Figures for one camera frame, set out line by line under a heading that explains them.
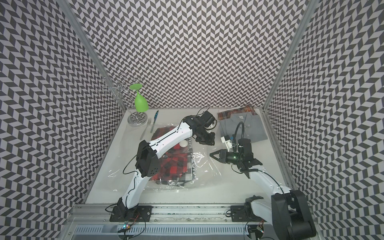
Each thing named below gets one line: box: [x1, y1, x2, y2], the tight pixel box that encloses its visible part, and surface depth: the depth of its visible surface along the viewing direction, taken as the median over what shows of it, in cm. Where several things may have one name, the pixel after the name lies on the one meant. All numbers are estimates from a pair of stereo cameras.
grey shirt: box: [219, 111, 268, 143], surface depth 104 cm
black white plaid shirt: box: [156, 154, 193, 187], surface depth 82 cm
